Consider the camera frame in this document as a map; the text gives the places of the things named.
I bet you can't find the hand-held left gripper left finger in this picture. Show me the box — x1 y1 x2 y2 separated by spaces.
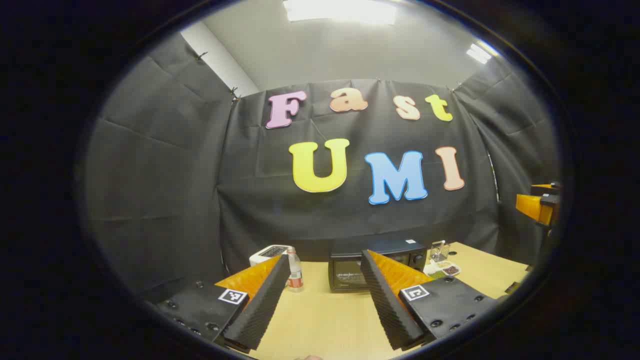
150 254 292 352

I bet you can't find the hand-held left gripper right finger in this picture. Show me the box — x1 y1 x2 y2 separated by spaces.
360 249 499 351

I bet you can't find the black electric oven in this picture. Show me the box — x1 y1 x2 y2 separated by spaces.
328 239 429 293

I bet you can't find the clear plastic water bottle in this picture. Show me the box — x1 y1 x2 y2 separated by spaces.
286 246 305 293

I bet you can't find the white toaster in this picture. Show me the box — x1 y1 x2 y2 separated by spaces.
249 244 290 268

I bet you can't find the white divided dish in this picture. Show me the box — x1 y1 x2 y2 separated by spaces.
424 259 462 281

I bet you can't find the large ceiling light panel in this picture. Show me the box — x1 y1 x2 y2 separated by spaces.
283 0 397 26

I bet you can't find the wire mesh basket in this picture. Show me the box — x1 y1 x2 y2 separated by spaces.
430 240 451 263

